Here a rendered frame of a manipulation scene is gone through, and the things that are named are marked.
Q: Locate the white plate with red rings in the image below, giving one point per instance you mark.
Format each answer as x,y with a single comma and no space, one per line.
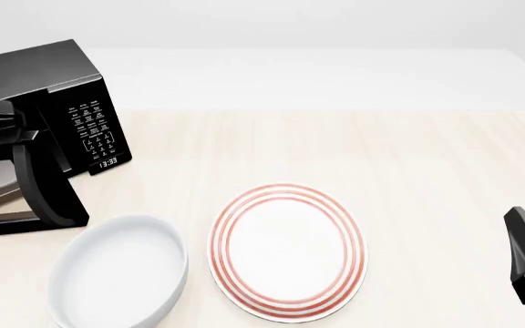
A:
290,253

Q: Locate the white oval bowl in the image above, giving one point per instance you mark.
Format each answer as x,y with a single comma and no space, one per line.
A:
121,270

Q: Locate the black microwave oven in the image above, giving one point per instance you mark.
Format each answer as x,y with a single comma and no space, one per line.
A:
39,68

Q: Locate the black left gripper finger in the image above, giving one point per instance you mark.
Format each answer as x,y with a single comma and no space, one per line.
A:
29,135

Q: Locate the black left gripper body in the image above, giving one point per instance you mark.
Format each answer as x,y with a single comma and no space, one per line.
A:
5,119

